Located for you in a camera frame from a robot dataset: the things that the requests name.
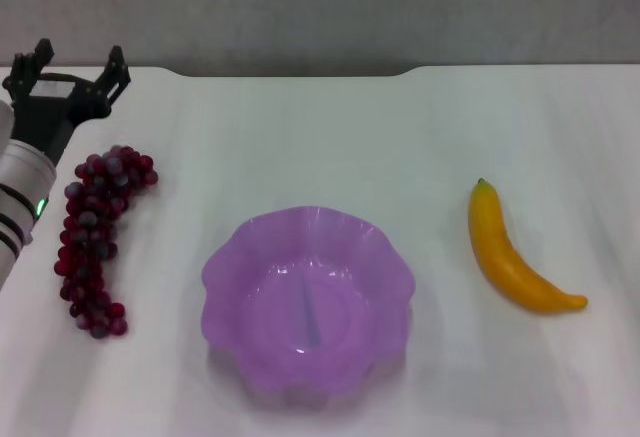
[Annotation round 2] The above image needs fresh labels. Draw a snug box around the purple scalloped plastic plate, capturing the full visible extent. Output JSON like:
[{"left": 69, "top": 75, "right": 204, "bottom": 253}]
[{"left": 200, "top": 205, "right": 417, "bottom": 401}]

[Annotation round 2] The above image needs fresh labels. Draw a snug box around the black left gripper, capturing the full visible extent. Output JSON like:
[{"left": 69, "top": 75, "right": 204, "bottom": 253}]
[{"left": 1, "top": 38, "right": 133, "bottom": 164}]

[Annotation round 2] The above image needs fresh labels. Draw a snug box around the red grape bunch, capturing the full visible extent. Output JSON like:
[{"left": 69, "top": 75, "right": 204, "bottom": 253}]
[{"left": 53, "top": 145, "right": 160, "bottom": 341}]

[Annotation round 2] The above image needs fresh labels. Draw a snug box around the yellow banana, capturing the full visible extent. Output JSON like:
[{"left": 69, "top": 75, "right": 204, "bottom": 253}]
[{"left": 467, "top": 177, "right": 590, "bottom": 314}]

